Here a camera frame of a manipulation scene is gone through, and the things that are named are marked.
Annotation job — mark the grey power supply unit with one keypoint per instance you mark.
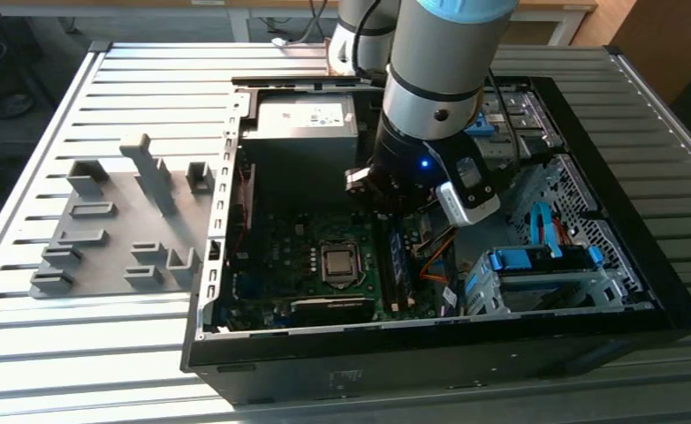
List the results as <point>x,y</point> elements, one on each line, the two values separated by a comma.
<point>298,117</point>

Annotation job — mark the blue RAM stick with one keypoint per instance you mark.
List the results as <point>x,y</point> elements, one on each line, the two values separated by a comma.
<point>398,260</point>

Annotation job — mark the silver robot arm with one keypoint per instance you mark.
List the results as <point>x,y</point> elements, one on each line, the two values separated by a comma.
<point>440,66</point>

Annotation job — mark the black graphics card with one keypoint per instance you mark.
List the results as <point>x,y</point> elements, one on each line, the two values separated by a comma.
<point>334,309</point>

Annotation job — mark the hard disk in blue carrier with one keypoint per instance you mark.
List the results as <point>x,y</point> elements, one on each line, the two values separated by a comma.
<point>505,258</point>

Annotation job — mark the green motherboard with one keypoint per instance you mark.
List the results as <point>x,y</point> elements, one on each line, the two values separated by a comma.
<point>281,265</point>

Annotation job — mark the silver CPU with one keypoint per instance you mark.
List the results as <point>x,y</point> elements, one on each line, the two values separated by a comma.
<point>340,261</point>

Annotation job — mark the black CPU socket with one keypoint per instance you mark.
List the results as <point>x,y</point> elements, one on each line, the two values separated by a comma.
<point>340,282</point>

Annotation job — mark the silver drive cage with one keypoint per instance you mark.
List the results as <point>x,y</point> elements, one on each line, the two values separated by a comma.
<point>537,106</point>

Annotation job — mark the silver disk bay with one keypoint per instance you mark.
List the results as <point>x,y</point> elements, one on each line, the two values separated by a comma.
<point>558,282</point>

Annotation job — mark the wooden cabinet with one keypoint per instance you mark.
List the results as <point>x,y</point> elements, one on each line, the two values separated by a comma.
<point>664,40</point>

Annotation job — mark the grey plastic parts rack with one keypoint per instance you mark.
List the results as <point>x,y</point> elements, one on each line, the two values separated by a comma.
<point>110,221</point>

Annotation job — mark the black RAM slot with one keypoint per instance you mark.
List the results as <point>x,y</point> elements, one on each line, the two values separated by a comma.
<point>384,265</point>

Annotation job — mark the black PC case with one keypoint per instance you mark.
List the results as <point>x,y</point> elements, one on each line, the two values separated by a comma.
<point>381,366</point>

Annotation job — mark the black wheeled cart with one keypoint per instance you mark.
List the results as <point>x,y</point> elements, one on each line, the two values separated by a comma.
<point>13,103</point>

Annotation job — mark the blue plastic bracket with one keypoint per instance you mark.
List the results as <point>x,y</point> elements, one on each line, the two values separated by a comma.
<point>481,128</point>

